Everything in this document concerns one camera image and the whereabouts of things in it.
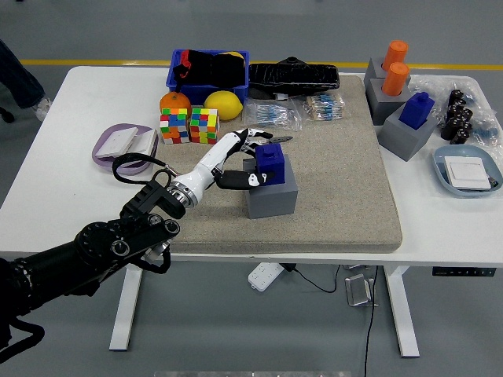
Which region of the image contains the white black-fingered left robot hand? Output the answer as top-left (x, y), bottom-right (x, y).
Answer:
top-left (174, 127), bottom-right (276, 196)

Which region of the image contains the blue square seal with knob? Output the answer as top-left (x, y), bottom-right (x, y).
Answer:
top-left (398, 92), bottom-right (436, 131)
top-left (254, 142), bottom-right (287, 186)

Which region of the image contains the grey cube seal holder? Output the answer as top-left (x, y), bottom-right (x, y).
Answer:
top-left (243, 153), bottom-right (299, 220)
top-left (377, 102), bottom-right (439, 163)
top-left (365, 77), bottom-right (412, 126)
top-left (363, 57), bottom-right (394, 93)

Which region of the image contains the orange cylinder seal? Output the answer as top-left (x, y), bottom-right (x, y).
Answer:
top-left (381, 39), bottom-right (409, 72)
top-left (381, 61), bottom-right (411, 97)

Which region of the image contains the multicolour puzzle cube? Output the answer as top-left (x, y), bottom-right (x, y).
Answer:
top-left (189, 107), bottom-right (220, 145)
top-left (160, 107), bottom-right (191, 145)

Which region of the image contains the yellow lemon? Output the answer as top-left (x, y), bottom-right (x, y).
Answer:
top-left (203, 90), bottom-right (244, 121)

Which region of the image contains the blue plastic bin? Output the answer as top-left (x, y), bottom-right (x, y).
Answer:
top-left (166, 48), bottom-right (251, 107)

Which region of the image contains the orange fruit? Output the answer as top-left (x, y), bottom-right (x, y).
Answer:
top-left (160, 90), bottom-right (193, 119)

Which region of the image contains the clear bag of blue resistors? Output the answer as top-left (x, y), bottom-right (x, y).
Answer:
top-left (241, 97), bottom-right (303, 133)

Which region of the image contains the black cloth bag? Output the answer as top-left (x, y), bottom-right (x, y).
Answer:
top-left (173, 49), bottom-right (247, 88)

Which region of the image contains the purple dish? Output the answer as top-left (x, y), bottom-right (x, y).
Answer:
top-left (91, 123), bottom-right (160, 177)

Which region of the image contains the black wrapped keyboard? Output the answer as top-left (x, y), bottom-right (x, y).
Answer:
top-left (248, 56), bottom-right (341, 97)

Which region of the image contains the clear bag of tan resistors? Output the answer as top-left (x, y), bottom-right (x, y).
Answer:
top-left (292, 93), bottom-right (349, 123)

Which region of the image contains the white power strip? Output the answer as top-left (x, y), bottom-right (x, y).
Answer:
top-left (247, 262), bottom-right (285, 292)

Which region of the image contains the grey-brown table mat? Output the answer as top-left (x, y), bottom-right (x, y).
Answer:
top-left (141, 75), bottom-right (404, 254)

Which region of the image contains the white table leg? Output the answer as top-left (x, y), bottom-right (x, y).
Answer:
top-left (384, 265), bottom-right (420, 358)
top-left (108, 259), bottom-right (145, 352)

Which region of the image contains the person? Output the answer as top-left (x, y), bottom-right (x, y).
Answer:
top-left (0, 38), bottom-right (53, 123)

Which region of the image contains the light blue dish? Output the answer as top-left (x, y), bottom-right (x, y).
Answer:
top-left (432, 145), bottom-right (503, 199)

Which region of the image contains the clear bag of black capacitors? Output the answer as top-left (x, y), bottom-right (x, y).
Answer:
top-left (410, 74), bottom-right (496, 146)

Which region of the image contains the black table control panel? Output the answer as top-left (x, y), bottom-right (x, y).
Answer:
top-left (432, 266), bottom-right (495, 278)

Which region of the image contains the clear bag of blue parts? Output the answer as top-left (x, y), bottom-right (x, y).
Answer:
top-left (469, 112), bottom-right (503, 148)

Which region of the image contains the white wall switch panel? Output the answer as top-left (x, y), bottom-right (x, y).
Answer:
top-left (129, 130), bottom-right (159, 156)
top-left (443, 156), bottom-right (497, 192)
top-left (96, 127), bottom-right (139, 159)

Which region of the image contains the black plug with cord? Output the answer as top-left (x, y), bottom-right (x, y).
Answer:
top-left (283, 262), bottom-right (341, 295)

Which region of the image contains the metal bracket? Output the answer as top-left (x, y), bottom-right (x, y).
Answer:
top-left (343, 273), bottom-right (380, 309)

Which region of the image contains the black floor cable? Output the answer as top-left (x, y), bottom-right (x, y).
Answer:
top-left (362, 265), bottom-right (380, 377)

